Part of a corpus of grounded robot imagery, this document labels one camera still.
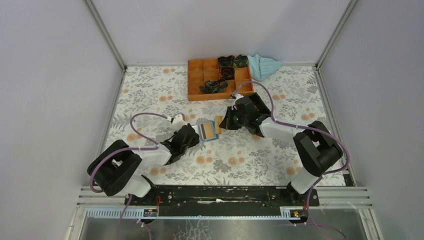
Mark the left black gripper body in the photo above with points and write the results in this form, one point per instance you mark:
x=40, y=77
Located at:
x=194, y=141

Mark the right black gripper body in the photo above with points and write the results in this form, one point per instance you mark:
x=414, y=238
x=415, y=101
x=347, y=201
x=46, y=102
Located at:
x=234, y=121

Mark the blue leather card holder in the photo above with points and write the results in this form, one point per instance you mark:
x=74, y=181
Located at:
x=197, y=131

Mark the gold black credit card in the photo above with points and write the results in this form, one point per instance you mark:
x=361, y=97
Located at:
x=207, y=131

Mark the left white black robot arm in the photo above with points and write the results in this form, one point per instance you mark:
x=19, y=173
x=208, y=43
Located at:
x=114, y=170

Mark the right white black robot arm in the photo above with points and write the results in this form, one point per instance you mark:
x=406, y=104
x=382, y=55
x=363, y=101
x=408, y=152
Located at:
x=318, y=151

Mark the black tangled band pile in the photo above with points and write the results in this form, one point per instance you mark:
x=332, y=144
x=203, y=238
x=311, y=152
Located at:
x=213, y=87

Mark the black rolled band centre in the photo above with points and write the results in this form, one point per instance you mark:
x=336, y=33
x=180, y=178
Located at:
x=227, y=72

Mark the black rolled band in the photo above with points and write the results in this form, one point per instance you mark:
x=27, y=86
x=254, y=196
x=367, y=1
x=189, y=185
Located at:
x=241, y=61
x=226, y=61
x=227, y=72

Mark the light blue folded cloth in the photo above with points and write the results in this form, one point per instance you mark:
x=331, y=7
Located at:
x=262, y=68

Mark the black rolled band top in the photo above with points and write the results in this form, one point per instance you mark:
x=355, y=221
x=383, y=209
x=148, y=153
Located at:
x=241, y=61

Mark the black rolled band left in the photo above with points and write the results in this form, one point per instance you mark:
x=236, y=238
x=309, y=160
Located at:
x=226, y=61

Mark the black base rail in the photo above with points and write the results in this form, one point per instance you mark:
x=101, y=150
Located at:
x=223, y=201

